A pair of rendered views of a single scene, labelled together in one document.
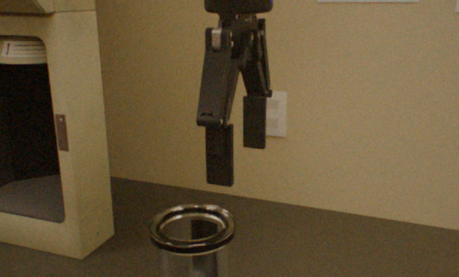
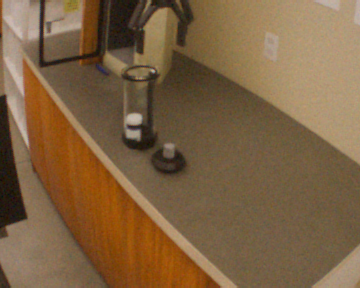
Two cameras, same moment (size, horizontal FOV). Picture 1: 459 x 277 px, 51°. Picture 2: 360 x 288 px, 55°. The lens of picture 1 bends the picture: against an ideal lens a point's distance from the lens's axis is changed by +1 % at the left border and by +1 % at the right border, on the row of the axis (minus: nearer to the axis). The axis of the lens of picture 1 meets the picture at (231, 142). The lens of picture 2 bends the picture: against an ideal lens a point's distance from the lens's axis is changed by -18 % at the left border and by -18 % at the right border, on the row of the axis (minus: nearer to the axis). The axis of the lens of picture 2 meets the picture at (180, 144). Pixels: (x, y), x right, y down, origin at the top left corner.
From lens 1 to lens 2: 68 cm
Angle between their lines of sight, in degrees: 32
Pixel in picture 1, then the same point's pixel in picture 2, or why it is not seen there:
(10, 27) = not seen: outside the picture
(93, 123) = (157, 24)
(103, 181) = (158, 53)
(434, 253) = (311, 153)
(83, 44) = not seen: outside the picture
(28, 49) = not seen: outside the picture
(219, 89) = (136, 16)
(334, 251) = (262, 131)
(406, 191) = (326, 119)
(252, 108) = (180, 27)
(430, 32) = (343, 29)
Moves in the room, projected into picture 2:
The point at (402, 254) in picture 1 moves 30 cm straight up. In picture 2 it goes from (295, 146) to (310, 63)
